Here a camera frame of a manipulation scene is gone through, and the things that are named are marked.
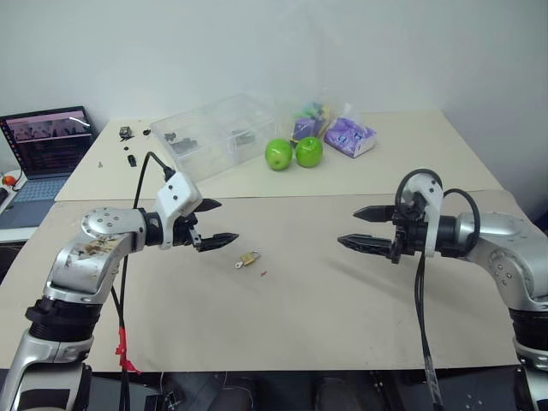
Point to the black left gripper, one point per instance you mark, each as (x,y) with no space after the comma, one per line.
(187,233)

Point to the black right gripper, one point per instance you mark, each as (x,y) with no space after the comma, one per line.
(410,242)

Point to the small brass padlock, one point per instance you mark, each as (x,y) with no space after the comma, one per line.
(247,258)

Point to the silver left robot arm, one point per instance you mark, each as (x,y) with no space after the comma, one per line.
(94,257)

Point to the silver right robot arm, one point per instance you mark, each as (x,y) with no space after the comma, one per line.
(501,231)

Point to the black small parts pile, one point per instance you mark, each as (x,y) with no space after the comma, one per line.
(180,142)

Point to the purple tissue pack in bag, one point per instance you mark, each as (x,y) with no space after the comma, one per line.
(347,137)

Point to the clear plastic storage box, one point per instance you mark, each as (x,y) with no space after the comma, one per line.
(214,128)

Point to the green apple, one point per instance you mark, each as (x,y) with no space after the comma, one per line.
(278,154)
(309,152)

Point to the small black clip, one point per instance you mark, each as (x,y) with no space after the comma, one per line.
(132,161)

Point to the clear bag of coloured items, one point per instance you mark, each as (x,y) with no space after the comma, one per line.
(306,124)

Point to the small black electronic part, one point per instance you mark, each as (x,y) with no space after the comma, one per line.
(126,132)

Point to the dark rounded shape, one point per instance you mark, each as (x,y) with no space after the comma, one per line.
(248,391)

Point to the open blue laptop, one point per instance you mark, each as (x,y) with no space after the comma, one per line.
(43,141)

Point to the orange round object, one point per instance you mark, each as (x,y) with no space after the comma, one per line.
(7,180)

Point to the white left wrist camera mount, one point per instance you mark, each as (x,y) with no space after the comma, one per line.
(177,194)

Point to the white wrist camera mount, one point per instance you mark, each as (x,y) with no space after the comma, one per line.
(433,201)
(177,194)

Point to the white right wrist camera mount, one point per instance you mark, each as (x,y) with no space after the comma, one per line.
(433,201)

